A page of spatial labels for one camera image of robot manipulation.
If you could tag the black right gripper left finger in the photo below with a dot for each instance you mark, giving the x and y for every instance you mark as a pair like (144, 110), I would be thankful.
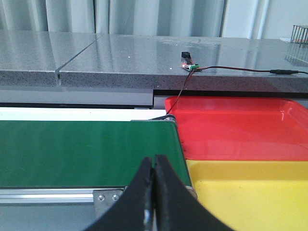
(133, 211)

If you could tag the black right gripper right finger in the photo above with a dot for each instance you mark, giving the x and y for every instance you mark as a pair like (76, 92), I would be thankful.
(176, 208)

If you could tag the yellow plastic tray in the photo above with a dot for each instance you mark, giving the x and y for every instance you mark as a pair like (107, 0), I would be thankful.
(254, 195)

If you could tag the red plastic tray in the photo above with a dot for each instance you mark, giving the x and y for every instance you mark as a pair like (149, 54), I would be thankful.
(239, 128)

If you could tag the green conveyor belt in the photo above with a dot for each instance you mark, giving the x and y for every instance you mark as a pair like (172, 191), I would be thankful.
(52, 173)

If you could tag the small green circuit board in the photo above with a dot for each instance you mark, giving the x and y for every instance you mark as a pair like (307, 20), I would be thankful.
(187, 62)

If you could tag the grey stone counter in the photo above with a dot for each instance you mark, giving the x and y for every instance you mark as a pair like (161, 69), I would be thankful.
(65, 68)

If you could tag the white curtain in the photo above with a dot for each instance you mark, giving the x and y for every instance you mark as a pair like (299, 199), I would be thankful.
(254, 19)

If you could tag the wire rack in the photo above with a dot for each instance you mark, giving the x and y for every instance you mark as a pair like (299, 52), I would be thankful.
(299, 34)

